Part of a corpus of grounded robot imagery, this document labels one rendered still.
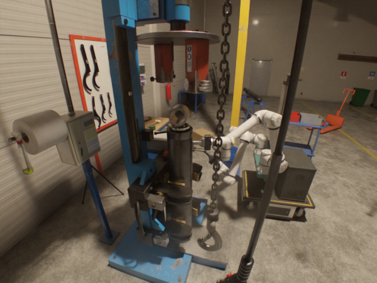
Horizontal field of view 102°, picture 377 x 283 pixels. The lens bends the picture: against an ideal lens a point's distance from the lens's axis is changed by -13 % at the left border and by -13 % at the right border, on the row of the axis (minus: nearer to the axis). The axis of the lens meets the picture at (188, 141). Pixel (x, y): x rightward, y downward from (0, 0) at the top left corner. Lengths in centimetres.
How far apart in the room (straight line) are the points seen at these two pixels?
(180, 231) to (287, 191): 149
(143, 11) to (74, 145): 113
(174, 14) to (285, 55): 1116
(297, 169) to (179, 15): 203
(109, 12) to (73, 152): 106
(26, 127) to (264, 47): 1165
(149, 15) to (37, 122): 102
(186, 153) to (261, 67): 1083
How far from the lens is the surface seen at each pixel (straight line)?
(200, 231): 229
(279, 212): 273
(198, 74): 113
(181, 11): 130
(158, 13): 133
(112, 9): 128
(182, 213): 183
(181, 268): 209
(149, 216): 165
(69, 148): 168
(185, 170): 150
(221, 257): 213
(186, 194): 146
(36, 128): 144
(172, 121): 136
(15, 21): 286
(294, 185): 257
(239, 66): 376
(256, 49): 1201
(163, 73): 143
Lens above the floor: 197
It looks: 25 degrees down
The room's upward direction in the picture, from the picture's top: straight up
